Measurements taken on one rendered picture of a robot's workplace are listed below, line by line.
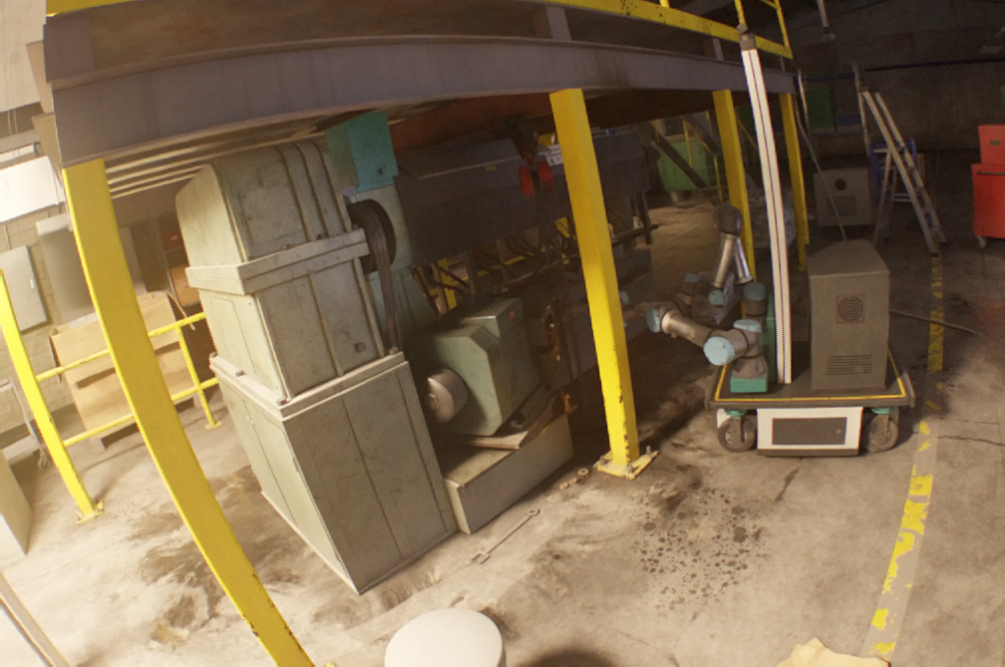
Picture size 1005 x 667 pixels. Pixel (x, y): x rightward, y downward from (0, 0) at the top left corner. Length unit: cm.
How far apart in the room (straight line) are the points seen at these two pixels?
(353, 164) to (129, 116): 147
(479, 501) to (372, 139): 176
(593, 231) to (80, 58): 181
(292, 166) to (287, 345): 62
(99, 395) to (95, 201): 385
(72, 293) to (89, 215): 557
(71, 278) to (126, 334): 557
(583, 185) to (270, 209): 117
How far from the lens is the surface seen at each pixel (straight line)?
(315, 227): 187
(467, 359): 205
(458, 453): 235
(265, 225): 180
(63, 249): 682
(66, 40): 136
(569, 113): 208
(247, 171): 185
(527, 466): 244
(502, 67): 191
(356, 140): 259
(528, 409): 231
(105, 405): 503
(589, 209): 208
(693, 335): 226
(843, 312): 223
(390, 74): 160
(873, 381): 237
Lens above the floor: 145
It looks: 13 degrees down
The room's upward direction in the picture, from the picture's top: 12 degrees counter-clockwise
